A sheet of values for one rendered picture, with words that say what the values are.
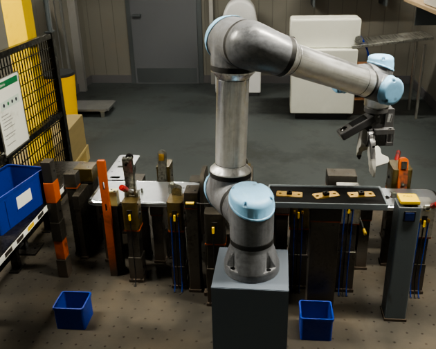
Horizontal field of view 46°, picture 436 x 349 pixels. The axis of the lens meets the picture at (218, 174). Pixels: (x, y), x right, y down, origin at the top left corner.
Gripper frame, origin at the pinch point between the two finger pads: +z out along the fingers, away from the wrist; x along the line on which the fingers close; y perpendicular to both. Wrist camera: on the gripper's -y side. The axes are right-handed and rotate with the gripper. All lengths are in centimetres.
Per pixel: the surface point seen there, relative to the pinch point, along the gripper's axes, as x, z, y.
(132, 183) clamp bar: 28, 14, -77
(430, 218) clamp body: 7.5, 23.2, 28.1
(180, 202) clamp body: 18, 18, -59
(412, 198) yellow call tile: -4.0, 9.3, 15.2
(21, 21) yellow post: 95, -37, -129
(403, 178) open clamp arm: 41, 23, 31
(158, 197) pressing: 38, 25, -68
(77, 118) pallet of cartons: 325, 78, -164
